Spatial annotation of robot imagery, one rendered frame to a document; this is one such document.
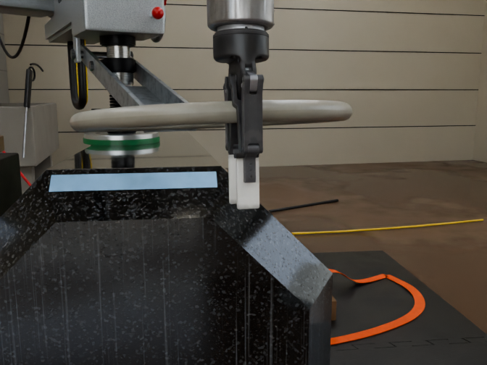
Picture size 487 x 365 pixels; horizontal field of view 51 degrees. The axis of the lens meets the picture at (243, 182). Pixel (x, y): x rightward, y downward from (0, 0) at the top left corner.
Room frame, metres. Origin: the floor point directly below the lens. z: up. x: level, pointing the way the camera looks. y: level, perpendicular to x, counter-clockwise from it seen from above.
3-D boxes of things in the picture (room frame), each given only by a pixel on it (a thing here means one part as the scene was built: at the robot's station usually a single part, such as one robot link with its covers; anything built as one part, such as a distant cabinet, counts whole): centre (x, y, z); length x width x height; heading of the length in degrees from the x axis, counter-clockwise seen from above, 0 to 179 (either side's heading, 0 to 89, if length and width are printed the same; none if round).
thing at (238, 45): (0.70, 0.00, 1.01); 0.08 x 0.07 x 0.09; 13
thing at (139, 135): (1.49, 0.36, 0.85); 0.21 x 0.21 x 0.01
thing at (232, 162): (0.71, 0.01, 0.85); 0.03 x 0.01 x 0.07; 103
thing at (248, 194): (0.66, -0.01, 0.85); 0.03 x 0.01 x 0.07; 103
